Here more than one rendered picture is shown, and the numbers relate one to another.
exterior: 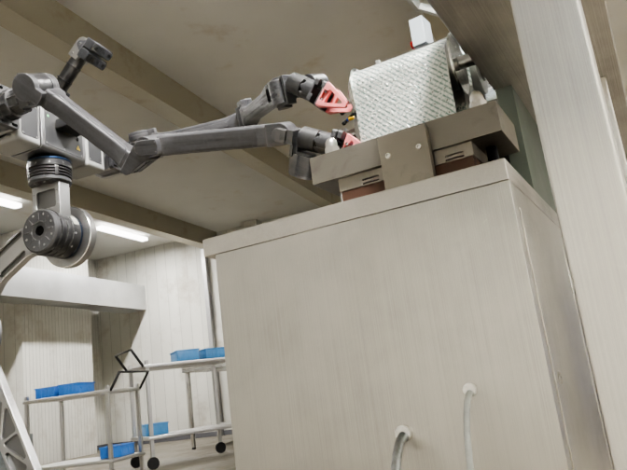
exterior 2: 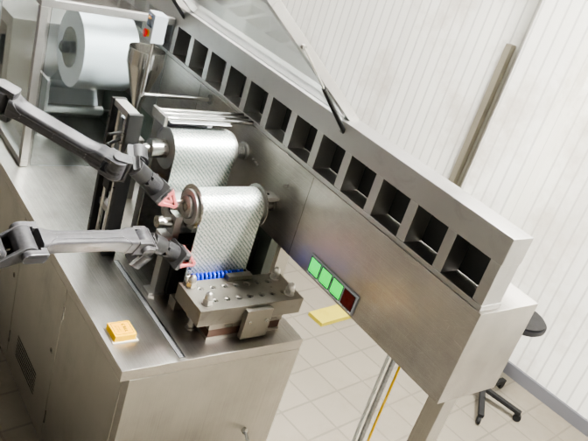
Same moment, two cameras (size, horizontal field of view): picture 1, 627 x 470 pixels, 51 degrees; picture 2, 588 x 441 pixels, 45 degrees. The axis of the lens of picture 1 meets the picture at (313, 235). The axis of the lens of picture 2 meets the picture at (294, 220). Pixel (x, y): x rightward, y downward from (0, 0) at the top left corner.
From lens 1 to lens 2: 239 cm
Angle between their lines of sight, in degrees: 78
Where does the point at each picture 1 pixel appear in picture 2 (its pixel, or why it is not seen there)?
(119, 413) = not seen: outside the picture
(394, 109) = (220, 238)
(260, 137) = (131, 249)
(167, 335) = not seen: outside the picture
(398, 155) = (255, 322)
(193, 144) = (73, 249)
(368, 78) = (213, 213)
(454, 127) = (282, 307)
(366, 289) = (217, 395)
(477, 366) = (250, 420)
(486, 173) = (293, 345)
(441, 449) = not seen: outside the picture
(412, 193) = (260, 351)
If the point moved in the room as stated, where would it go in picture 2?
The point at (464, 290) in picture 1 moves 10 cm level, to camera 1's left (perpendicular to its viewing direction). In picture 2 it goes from (260, 392) to (245, 407)
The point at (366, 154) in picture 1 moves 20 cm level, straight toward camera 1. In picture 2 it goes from (234, 314) to (283, 347)
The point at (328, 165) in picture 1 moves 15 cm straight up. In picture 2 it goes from (211, 318) to (222, 277)
